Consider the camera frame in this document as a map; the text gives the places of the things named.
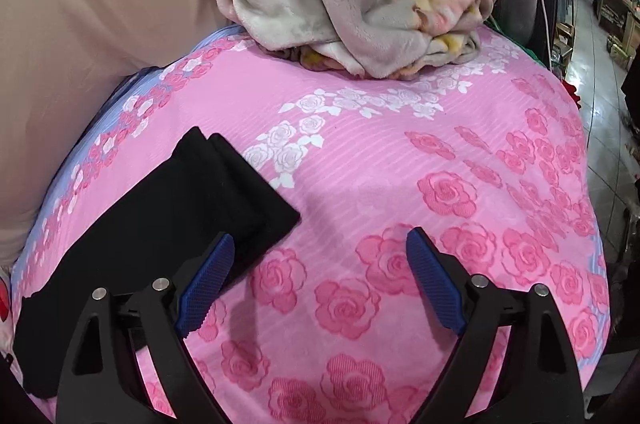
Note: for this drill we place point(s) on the wooden shop shelf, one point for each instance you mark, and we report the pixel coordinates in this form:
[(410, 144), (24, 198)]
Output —
[(620, 9)]

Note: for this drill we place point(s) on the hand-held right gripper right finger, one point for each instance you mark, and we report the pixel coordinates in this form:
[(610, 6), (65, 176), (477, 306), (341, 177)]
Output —
[(435, 279)]

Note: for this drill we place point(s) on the pink rose bedsheet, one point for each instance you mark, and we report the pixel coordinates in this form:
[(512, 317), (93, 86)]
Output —
[(375, 164)]

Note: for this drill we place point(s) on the cat face pillow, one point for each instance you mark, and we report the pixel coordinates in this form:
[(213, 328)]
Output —
[(4, 304)]

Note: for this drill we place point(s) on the black pants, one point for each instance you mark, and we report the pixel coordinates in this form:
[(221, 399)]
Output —
[(150, 214)]

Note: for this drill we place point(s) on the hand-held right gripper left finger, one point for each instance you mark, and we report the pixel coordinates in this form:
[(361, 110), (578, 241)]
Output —
[(207, 289)]

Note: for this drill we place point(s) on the beige cloth backdrop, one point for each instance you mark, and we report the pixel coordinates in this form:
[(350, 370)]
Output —
[(75, 29)]

